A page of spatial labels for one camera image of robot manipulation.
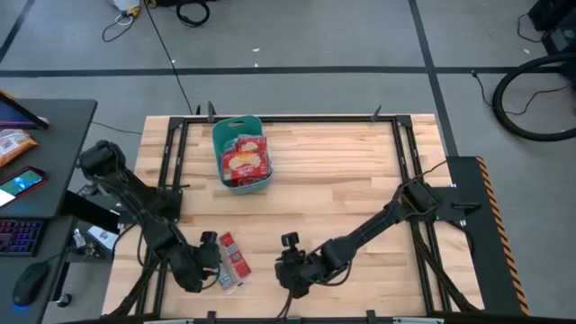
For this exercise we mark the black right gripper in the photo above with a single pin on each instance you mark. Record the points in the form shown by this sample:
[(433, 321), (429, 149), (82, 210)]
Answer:
[(297, 274)]

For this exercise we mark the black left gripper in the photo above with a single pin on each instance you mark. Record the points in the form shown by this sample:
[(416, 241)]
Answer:
[(198, 267)]

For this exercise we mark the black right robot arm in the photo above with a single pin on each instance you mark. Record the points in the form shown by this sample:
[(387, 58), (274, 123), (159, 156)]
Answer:
[(369, 229)]

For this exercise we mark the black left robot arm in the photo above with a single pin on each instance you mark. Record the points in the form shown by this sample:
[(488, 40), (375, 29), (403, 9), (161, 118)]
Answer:
[(135, 198)]

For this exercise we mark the black table clamp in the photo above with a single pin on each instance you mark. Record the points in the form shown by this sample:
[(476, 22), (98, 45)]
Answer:
[(371, 316), (211, 317), (211, 111), (376, 113)]

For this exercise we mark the black side platform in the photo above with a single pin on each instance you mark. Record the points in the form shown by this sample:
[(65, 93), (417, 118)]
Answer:
[(90, 211)]

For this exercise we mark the teal plastic basket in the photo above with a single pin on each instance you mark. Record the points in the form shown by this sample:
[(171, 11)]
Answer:
[(220, 135)]

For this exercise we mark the black caster wheel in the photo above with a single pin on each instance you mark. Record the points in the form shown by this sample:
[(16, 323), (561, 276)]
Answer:
[(64, 300)]

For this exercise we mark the black computer mouse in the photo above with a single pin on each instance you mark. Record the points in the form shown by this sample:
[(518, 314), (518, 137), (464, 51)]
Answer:
[(29, 283)]

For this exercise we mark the backlit black keyboard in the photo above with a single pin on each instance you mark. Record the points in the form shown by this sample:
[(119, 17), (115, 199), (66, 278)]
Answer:
[(20, 236)]

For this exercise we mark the black office desk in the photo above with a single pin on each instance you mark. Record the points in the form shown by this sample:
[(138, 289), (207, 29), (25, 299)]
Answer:
[(67, 135)]

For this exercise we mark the black platform with hazard stripes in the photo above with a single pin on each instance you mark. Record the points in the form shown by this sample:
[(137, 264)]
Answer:
[(486, 252)]

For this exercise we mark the red-cased smartphone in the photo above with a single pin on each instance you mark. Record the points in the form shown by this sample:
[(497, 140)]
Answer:
[(20, 182)]

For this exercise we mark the orange snack bag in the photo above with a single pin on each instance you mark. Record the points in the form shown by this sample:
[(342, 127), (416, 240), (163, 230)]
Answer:
[(13, 146)]

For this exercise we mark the black tilted monitor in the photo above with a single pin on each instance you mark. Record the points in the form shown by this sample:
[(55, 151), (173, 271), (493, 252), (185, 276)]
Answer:
[(13, 114)]

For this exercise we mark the white floor object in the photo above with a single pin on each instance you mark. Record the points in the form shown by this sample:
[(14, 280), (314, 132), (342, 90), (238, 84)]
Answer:
[(126, 4)]

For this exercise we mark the black equipment box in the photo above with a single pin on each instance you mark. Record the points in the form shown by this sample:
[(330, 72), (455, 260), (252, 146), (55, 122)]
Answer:
[(558, 27)]

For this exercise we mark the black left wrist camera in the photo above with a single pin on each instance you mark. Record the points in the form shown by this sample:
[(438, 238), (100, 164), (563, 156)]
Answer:
[(209, 238)]

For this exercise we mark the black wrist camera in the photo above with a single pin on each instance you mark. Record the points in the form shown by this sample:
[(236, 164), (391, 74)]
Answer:
[(209, 238), (291, 240)]

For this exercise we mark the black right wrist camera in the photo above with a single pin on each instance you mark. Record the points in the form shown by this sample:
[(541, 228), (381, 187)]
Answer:
[(291, 240)]

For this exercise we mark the black aluminium table frame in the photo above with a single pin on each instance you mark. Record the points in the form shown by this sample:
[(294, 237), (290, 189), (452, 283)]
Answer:
[(315, 119)]

